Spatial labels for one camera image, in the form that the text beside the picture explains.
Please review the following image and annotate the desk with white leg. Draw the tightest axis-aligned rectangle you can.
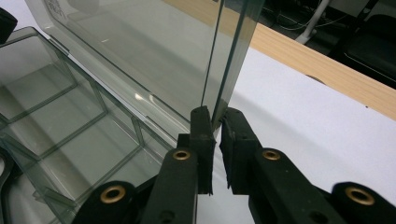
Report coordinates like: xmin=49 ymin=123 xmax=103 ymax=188
xmin=293 ymin=0 xmax=332 ymax=45

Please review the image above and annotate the light wooden table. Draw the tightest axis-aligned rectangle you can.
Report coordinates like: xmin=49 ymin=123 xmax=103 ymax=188
xmin=162 ymin=0 xmax=396 ymax=121

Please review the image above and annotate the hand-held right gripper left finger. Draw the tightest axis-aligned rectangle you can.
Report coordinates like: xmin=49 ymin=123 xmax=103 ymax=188
xmin=139 ymin=105 xmax=217 ymax=224

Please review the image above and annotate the black folding chair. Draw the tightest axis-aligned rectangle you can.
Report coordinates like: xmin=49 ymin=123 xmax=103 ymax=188
xmin=330 ymin=0 xmax=396 ymax=90

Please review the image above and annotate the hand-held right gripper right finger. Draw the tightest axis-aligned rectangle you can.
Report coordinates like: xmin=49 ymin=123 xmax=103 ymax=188
xmin=219 ymin=107 xmax=347 ymax=224

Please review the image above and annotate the clear grey compartment storage box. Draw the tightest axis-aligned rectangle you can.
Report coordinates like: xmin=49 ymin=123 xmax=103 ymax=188
xmin=0 ymin=0 xmax=266 ymax=224

